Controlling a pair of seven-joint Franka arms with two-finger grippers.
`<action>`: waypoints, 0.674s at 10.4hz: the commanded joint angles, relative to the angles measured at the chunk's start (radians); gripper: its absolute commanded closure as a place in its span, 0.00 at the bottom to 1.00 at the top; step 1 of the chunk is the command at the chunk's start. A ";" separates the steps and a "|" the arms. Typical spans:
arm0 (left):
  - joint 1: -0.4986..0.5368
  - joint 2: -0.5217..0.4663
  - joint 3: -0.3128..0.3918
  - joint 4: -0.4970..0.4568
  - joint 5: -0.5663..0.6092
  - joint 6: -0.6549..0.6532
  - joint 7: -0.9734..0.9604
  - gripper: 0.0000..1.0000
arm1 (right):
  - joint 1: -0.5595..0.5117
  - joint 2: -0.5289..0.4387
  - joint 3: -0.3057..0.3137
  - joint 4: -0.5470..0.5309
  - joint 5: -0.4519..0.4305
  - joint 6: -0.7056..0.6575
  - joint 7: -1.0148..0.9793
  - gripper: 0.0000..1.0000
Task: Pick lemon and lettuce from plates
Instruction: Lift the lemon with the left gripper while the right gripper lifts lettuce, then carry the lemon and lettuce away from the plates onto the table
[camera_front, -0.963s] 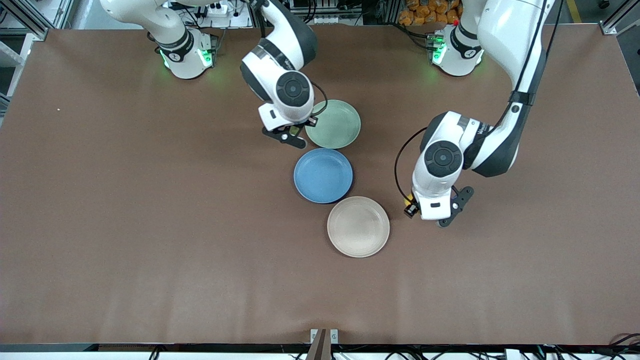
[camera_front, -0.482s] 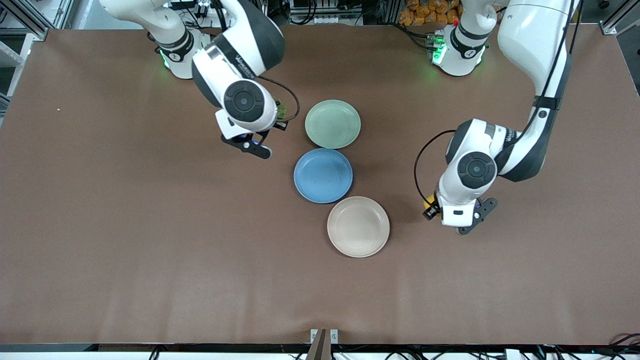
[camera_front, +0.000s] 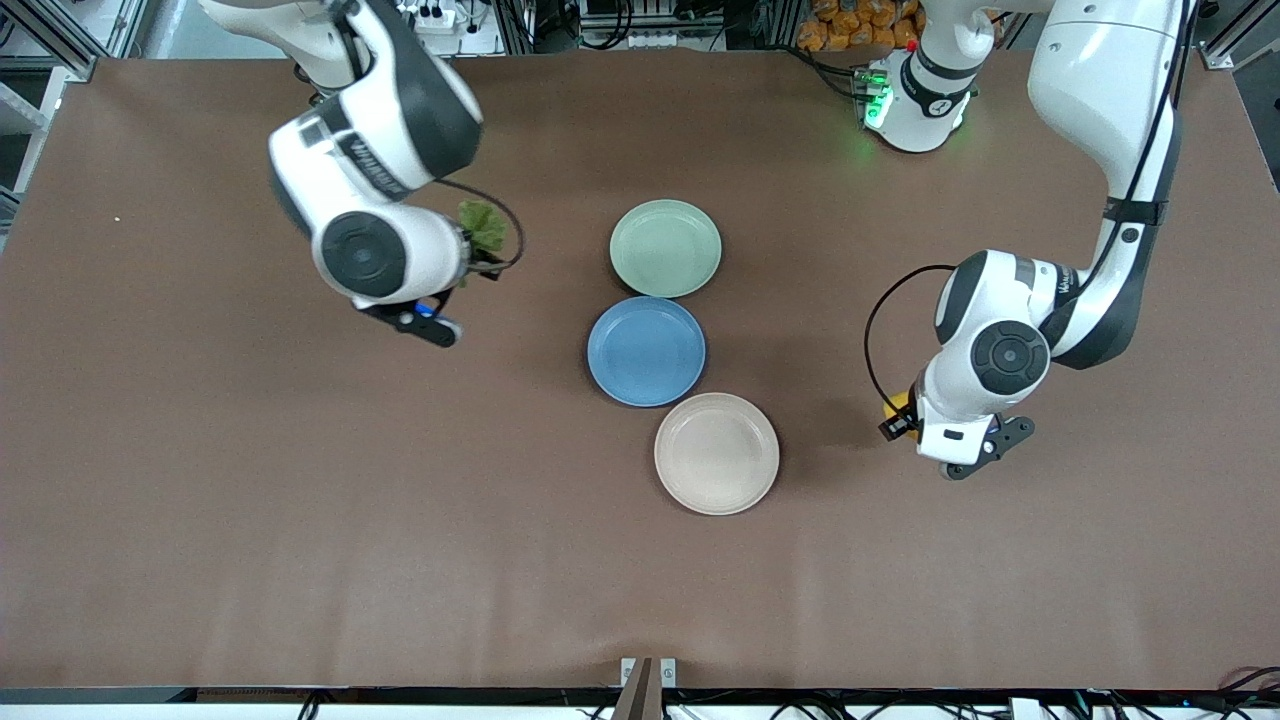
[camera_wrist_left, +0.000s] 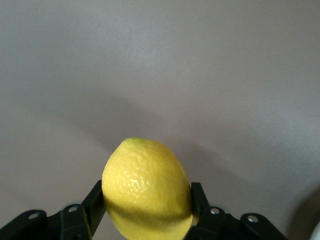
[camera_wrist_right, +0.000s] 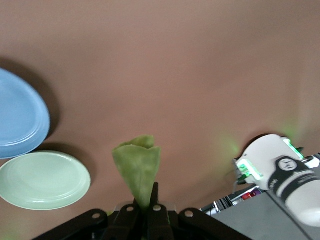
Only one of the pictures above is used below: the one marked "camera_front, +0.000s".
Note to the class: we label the green lettuce leaf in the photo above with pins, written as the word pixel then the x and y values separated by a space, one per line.
pixel 485 225

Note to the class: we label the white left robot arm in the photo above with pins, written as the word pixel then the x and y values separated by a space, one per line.
pixel 1100 80

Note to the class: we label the beige round plate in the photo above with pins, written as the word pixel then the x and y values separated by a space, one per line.
pixel 715 455

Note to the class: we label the bag of orange snacks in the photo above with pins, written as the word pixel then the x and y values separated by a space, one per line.
pixel 835 30

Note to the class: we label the blue round plate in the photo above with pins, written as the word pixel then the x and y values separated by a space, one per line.
pixel 645 350

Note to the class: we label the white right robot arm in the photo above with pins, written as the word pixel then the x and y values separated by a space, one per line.
pixel 380 150

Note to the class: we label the small metal bracket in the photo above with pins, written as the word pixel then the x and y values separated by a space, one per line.
pixel 668 672

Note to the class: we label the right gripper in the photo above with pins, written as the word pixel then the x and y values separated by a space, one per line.
pixel 481 262

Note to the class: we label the white adapter box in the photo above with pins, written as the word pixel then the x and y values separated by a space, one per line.
pixel 1025 709

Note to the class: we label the yellow lemon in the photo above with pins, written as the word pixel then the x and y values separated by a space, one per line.
pixel 895 403

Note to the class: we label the aluminium frame profile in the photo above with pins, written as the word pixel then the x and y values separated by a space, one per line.
pixel 1225 50
pixel 120 25

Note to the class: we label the green round plate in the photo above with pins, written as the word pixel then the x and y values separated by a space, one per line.
pixel 665 250

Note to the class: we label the white power strip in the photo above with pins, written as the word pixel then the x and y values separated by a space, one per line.
pixel 430 18

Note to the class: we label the black equipment rack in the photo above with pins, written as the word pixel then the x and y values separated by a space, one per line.
pixel 700 25

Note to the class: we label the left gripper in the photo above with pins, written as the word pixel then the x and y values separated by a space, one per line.
pixel 897 426

